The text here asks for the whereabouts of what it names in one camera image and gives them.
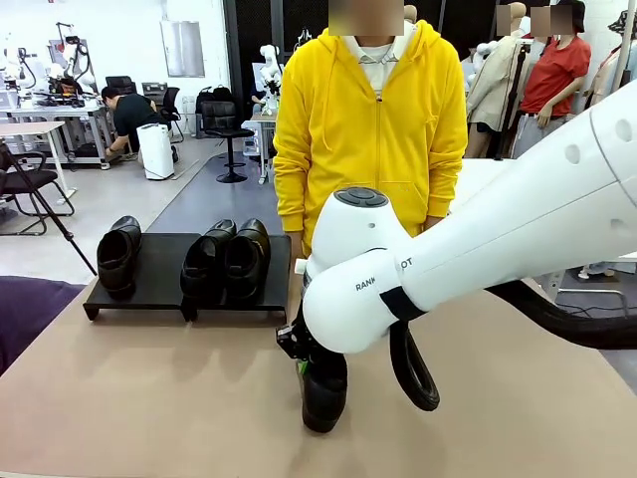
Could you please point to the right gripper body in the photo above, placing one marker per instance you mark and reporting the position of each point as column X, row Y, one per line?
column 298, row 338

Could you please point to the black leather shoe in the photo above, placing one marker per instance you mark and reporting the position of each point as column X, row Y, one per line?
column 326, row 398
column 117, row 259
column 204, row 264
column 249, row 259

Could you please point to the person's left forearm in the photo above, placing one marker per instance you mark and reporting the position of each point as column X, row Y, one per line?
column 448, row 174

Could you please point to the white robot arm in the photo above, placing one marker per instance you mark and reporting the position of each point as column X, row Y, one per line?
column 12, row 60

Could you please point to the person's right forearm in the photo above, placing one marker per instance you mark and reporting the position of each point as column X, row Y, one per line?
column 291, row 199

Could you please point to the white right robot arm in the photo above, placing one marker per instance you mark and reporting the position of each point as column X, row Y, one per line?
column 497, row 224

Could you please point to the black shoe stand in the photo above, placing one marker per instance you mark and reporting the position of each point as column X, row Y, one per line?
column 274, row 294
column 159, row 269

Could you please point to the person's right hand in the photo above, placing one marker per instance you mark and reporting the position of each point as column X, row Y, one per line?
column 296, row 244

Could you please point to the person's left hand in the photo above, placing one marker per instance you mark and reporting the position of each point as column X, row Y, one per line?
column 434, row 223

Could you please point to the person in yellow hoodie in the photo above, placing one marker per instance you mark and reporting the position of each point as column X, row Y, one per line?
column 348, row 124

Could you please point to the small white desk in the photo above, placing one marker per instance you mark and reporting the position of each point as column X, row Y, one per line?
column 261, row 119

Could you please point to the black bar stool chair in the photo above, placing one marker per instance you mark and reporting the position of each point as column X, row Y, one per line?
column 219, row 117

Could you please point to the white air purifier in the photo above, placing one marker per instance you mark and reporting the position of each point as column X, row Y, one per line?
column 155, row 149

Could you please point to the white table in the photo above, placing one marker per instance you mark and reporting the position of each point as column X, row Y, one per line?
column 485, row 163

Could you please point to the black backpack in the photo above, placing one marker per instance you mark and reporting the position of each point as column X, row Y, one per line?
column 214, row 93

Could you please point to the black office chair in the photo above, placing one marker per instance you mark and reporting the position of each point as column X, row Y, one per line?
column 30, row 176
column 121, row 83
column 169, row 97

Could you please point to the man in black t-shirt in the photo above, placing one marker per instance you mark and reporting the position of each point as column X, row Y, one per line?
column 134, row 107

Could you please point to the mannequin in beige jacket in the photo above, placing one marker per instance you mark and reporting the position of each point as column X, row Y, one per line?
column 492, row 84

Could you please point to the white workshop desk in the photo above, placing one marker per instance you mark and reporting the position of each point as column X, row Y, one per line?
column 30, row 127

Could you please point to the mannequin in dark red top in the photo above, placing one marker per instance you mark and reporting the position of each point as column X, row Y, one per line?
column 411, row 14

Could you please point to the black and white robot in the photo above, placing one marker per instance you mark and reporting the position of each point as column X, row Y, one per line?
column 74, row 50

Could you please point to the mannequin in red t-shirt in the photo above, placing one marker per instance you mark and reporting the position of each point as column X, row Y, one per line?
column 552, row 74

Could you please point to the mannequin in light coat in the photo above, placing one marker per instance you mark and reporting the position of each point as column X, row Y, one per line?
column 604, row 74

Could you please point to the grey wall panel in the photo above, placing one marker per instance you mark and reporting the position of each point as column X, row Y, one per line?
column 181, row 50

